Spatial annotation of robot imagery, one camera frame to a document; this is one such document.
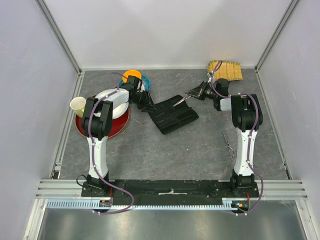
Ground black zipper tool case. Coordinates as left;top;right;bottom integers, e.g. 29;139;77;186
148;95;199;135

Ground orange bowl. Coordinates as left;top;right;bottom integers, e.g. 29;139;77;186
122;69;142;83

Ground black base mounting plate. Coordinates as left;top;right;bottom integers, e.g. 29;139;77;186
78;179;260;207

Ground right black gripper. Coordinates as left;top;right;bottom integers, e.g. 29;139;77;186
185;80;218;101

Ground teal dotted plate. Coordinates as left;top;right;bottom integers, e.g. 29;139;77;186
118;75;151;90

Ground silver scissors with black blades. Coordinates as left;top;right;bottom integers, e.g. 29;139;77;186
173;94;191;107

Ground white paper plate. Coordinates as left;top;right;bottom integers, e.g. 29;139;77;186
95;88;129;119

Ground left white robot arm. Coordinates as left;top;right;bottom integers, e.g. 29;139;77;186
81;75;156;197

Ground woven bamboo basket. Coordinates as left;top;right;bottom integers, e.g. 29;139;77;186
214;60;244;81

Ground red round plate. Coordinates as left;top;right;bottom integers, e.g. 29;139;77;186
74;107;130;139

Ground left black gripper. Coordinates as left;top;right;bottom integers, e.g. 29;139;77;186
131;90;158;114

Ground silver thinning scissors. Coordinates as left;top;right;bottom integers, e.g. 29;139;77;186
222;131;237;160

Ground cream yellow mug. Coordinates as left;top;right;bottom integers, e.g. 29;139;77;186
69;96;86;118

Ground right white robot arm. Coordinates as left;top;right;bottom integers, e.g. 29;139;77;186
186;78;263;197

